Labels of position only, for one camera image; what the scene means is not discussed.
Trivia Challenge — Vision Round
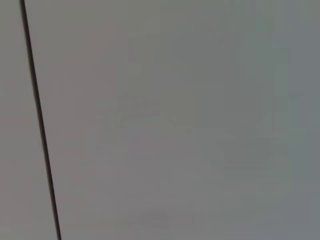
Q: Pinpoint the thin black cable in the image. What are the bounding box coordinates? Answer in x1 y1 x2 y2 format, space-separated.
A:
19 0 63 240

